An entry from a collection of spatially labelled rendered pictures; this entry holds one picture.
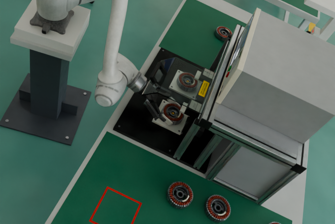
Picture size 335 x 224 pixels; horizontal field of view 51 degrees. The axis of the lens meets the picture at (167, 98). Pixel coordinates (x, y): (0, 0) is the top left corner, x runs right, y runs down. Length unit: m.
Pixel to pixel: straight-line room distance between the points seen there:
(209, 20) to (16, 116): 1.44
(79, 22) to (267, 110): 1.12
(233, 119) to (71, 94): 1.54
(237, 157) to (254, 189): 0.22
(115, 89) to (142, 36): 1.84
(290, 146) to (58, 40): 1.22
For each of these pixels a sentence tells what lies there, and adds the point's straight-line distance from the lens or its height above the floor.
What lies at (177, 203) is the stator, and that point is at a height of 0.78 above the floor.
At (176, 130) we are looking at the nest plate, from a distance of 1.70.
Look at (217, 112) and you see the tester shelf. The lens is 1.40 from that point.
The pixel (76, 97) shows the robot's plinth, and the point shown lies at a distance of 2.67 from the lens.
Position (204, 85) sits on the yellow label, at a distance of 1.54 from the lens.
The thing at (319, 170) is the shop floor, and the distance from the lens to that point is 3.15.
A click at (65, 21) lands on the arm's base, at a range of 1.95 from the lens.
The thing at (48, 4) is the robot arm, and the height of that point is 0.97.
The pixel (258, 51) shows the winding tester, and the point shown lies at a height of 1.32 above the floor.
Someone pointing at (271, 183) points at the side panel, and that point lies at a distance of 1.60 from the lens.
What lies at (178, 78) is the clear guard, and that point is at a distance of 1.51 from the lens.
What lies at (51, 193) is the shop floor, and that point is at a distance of 2.31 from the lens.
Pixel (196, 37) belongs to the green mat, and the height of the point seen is 0.75.
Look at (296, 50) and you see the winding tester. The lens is 1.55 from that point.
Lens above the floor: 2.13
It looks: 48 degrees down
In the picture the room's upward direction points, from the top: 25 degrees clockwise
